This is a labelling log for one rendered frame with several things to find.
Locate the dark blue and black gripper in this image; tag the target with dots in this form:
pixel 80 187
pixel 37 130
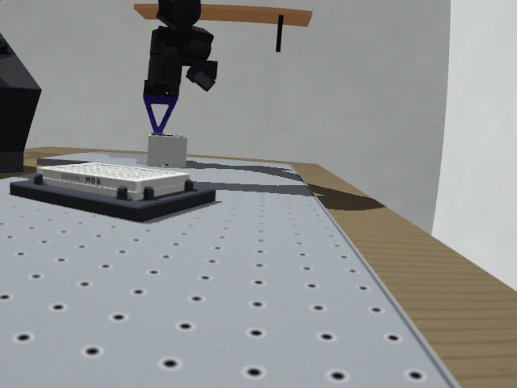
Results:
pixel 154 90

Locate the white well plate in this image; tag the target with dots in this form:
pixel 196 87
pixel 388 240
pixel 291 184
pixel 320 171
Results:
pixel 104 179

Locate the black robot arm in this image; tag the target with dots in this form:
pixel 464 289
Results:
pixel 180 16

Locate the white button panel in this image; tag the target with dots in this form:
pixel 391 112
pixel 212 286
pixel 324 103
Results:
pixel 166 151

